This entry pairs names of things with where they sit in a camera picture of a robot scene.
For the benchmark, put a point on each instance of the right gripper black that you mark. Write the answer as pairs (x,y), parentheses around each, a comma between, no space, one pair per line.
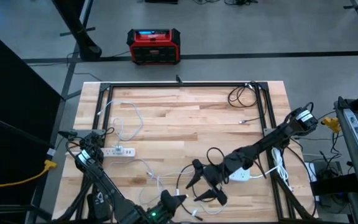
(216,175)

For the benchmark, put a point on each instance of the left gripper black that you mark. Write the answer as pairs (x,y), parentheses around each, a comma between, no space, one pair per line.
(155,215)

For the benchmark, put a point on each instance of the white cube power strip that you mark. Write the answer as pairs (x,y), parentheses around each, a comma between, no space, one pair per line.
(242,175)

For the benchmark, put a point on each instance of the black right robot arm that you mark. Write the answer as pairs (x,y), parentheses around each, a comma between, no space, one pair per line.
(272,140)

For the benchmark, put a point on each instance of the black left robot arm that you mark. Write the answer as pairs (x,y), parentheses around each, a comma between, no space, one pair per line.
(104,183)

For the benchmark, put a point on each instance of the long white power strip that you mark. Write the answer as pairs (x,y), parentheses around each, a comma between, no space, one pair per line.
(127,152)

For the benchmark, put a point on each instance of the black power bank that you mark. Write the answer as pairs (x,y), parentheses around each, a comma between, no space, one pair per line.
(96,208)

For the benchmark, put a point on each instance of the yellow plug connector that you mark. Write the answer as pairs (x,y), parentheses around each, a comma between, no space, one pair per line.
(331,123)

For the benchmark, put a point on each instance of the red black jobsite radio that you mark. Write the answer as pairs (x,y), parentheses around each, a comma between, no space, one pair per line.
(154,42)

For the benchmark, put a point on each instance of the grey power strip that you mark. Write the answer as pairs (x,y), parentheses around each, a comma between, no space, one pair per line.
(354,127)

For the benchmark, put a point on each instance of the black curtain divider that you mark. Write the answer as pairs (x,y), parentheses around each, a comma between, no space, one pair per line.
(11,93)

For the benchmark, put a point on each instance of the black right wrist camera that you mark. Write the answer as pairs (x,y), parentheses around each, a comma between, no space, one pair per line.
(197,164)

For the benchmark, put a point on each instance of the white USB wall charger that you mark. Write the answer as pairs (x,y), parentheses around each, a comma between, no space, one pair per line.
(119,150)

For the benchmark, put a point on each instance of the black aluminium table frame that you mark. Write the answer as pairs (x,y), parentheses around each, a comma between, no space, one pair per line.
(197,84)

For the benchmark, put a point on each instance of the black stand post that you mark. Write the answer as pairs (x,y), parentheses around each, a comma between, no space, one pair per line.
(87,49)

